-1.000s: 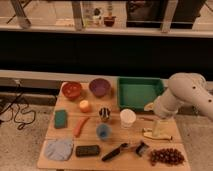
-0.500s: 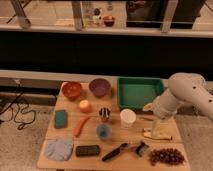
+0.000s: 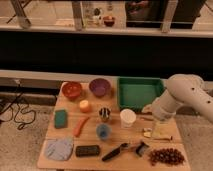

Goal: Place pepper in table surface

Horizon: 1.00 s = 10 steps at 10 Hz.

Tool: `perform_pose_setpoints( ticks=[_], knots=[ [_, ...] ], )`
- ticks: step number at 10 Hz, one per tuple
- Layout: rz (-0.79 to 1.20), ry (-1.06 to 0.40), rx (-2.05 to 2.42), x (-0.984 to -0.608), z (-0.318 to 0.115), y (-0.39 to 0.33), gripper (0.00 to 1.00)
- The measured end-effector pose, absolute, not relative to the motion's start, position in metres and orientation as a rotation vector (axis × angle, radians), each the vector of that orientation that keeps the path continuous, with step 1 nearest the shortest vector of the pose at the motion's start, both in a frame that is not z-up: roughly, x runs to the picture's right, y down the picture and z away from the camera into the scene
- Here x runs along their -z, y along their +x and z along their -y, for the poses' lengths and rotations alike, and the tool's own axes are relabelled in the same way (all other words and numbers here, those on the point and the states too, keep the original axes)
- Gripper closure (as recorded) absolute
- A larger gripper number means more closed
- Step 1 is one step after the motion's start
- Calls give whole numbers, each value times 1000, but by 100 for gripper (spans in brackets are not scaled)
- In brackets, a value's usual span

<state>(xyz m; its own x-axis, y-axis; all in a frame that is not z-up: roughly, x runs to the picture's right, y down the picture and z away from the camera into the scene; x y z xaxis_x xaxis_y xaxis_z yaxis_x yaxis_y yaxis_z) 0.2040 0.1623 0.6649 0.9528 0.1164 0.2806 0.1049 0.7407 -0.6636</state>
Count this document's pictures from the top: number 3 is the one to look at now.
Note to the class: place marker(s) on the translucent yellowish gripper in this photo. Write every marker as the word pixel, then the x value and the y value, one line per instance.
pixel 158 131

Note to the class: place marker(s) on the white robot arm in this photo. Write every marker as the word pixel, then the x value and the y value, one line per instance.
pixel 181 90

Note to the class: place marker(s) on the upper yellow banana piece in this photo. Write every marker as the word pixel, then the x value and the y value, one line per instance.
pixel 147 130

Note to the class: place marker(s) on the thin wooden stick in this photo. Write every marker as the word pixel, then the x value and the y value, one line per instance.
pixel 145 119

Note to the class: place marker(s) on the bunch of dark grapes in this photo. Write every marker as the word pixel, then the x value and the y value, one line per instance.
pixel 169 156

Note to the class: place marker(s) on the white paper cup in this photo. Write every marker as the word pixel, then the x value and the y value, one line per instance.
pixel 127 117

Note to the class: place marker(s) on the green plastic tray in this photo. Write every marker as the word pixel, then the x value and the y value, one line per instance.
pixel 136 92

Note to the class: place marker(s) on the blue plastic cup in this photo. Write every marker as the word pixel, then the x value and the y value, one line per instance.
pixel 103 131

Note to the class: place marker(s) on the striped metal cup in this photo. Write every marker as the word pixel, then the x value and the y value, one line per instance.
pixel 104 114

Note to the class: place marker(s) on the wooden table board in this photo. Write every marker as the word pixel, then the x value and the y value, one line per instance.
pixel 127 161

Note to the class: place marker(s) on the purple bowl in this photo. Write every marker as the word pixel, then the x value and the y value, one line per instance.
pixel 100 87

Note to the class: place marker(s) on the orange yellow round fruit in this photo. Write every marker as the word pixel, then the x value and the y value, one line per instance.
pixel 85 106

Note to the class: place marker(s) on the black rectangular case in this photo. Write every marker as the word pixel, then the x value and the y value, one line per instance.
pixel 88 150

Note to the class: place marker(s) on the red bowl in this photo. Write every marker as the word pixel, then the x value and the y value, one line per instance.
pixel 72 90

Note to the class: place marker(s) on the green sponge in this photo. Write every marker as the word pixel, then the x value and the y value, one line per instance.
pixel 60 119

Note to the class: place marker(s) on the grey blue cloth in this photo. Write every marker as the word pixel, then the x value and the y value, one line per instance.
pixel 59 149

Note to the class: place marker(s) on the dark bowl on shelf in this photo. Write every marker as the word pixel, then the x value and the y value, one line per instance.
pixel 109 21

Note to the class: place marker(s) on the black handled spoon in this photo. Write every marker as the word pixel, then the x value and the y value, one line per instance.
pixel 115 152

